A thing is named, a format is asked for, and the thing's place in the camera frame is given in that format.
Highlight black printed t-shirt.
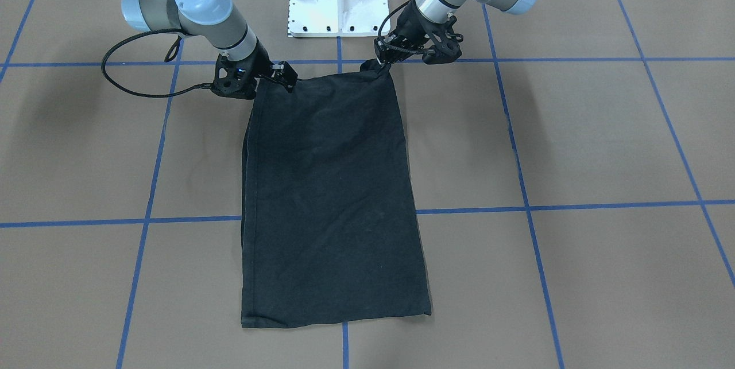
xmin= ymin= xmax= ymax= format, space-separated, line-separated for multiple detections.
xmin=241 ymin=59 xmax=432 ymax=329

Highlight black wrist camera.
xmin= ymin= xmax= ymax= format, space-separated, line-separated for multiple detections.
xmin=210 ymin=53 xmax=258 ymax=100
xmin=422 ymin=14 xmax=464 ymax=65

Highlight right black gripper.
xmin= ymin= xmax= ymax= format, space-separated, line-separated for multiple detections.
xmin=241 ymin=42 xmax=297 ymax=94

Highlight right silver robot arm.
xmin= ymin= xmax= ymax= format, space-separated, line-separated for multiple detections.
xmin=121 ymin=0 xmax=297 ymax=100

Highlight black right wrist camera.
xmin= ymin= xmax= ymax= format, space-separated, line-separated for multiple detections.
xmin=210 ymin=53 xmax=258 ymax=100

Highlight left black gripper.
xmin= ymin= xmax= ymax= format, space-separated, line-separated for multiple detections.
xmin=374 ymin=1 xmax=438 ymax=65

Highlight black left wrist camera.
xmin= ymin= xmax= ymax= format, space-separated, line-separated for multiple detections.
xmin=422 ymin=14 xmax=464 ymax=65

